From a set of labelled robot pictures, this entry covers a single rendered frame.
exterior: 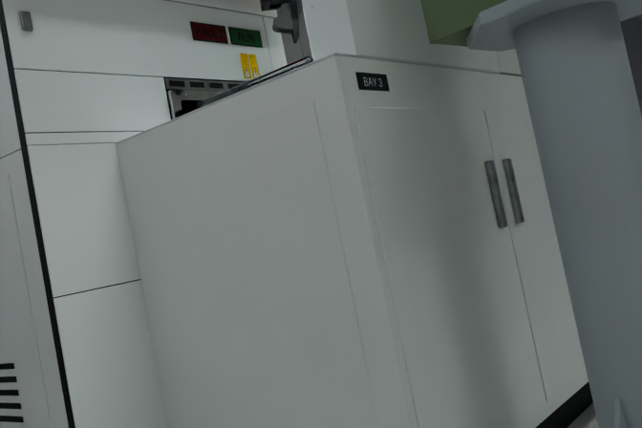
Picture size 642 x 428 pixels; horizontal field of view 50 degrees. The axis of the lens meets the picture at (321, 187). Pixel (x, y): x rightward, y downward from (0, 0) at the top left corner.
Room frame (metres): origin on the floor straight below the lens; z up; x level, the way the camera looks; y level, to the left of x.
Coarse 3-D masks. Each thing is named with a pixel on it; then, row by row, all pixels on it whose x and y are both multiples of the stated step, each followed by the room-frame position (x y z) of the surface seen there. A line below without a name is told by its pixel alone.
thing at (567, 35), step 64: (512, 0) 0.98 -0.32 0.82; (576, 0) 0.98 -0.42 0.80; (640, 0) 1.06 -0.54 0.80; (576, 64) 1.02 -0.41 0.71; (576, 128) 1.02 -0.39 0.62; (640, 128) 1.03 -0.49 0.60; (576, 192) 1.04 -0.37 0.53; (640, 192) 1.02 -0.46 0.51; (576, 256) 1.06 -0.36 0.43; (640, 256) 1.01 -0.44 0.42; (576, 320) 1.10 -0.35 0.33; (640, 320) 1.01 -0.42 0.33; (640, 384) 1.02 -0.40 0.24
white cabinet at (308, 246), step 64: (320, 64) 1.11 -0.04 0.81; (384, 64) 1.19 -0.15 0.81; (192, 128) 1.32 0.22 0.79; (256, 128) 1.21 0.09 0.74; (320, 128) 1.12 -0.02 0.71; (384, 128) 1.15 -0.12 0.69; (448, 128) 1.32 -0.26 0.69; (512, 128) 1.55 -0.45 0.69; (128, 192) 1.48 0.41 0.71; (192, 192) 1.34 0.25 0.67; (256, 192) 1.23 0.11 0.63; (320, 192) 1.14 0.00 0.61; (384, 192) 1.13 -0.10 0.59; (448, 192) 1.28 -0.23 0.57; (512, 192) 1.47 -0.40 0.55; (192, 256) 1.36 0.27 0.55; (256, 256) 1.25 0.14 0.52; (320, 256) 1.15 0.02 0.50; (384, 256) 1.10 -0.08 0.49; (448, 256) 1.25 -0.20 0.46; (512, 256) 1.44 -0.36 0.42; (192, 320) 1.38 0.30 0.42; (256, 320) 1.27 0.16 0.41; (320, 320) 1.17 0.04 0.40; (384, 320) 1.09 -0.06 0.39; (448, 320) 1.21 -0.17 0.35; (512, 320) 1.39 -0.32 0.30; (192, 384) 1.41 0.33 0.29; (256, 384) 1.29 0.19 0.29; (320, 384) 1.19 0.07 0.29; (384, 384) 1.11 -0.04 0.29; (448, 384) 1.18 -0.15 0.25; (512, 384) 1.35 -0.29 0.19; (576, 384) 1.59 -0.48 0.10
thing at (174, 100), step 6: (174, 90) 1.61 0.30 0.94; (180, 90) 1.63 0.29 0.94; (186, 90) 1.64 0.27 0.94; (192, 90) 1.66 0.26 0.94; (168, 96) 1.61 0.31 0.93; (174, 96) 1.61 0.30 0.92; (180, 96) 1.62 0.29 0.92; (186, 96) 1.64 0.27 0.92; (192, 96) 1.65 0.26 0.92; (198, 96) 1.67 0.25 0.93; (204, 96) 1.68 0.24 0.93; (210, 96) 1.70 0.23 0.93; (168, 102) 1.61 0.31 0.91; (174, 102) 1.61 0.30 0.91; (180, 102) 1.62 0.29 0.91; (174, 108) 1.61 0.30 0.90; (180, 108) 1.62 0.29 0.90; (174, 114) 1.60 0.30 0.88; (180, 114) 1.62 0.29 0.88
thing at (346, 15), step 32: (320, 0) 1.16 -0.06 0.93; (352, 0) 1.15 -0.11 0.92; (384, 0) 1.22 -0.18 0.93; (416, 0) 1.31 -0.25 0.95; (320, 32) 1.17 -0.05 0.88; (352, 32) 1.13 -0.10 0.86; (384, 32) 1.21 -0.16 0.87; (416, 32) 1.29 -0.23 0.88; (448, 64) 1.37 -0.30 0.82; (480, 64) 1.48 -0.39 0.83
